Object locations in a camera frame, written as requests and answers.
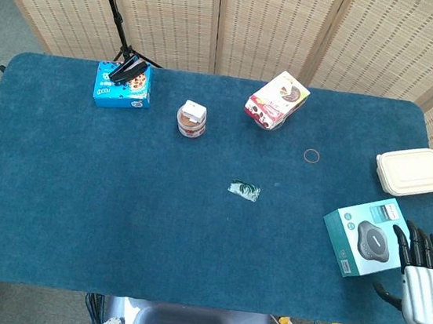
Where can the small green white wrapper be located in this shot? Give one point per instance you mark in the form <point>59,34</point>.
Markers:
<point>244,190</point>

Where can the blue cookie box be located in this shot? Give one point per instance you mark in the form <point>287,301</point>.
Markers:
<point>120,95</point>

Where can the small white box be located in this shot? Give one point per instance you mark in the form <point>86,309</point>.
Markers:
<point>192,110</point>

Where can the black tripod stand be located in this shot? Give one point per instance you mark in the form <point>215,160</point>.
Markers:
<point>114,7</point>

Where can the black stapler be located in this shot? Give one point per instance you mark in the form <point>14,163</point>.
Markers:
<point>127,70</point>

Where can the red white snack box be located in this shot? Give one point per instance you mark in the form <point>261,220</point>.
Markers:
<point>273,100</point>

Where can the orange rubber band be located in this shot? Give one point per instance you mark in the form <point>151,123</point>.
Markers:
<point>304,154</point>

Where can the beige lidded lunch box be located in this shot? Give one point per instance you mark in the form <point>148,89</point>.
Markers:
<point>413,170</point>

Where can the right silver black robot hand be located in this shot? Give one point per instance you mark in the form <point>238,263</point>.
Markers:
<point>426,290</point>

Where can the clear jar with red label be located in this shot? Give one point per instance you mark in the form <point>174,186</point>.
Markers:
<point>191,127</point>

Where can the blue carpet table cover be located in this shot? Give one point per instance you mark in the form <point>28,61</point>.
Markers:
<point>116,205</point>

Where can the teal speaker package box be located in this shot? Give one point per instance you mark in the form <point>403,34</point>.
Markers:
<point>365,235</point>

